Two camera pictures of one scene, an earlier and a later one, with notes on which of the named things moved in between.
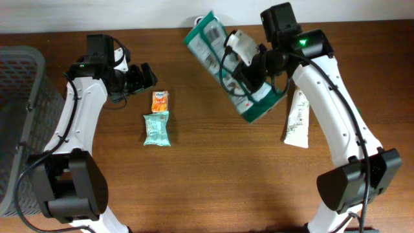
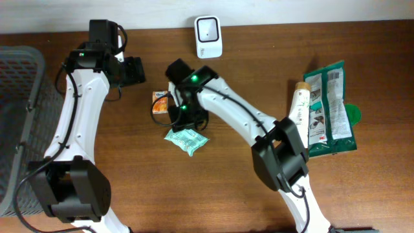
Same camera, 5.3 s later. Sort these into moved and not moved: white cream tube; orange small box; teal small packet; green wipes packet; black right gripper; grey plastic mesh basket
Moved: teal small packet; black right gripper; green wipes packet
Not moved: grey plastic mesh basket; white cream tube; orange small box
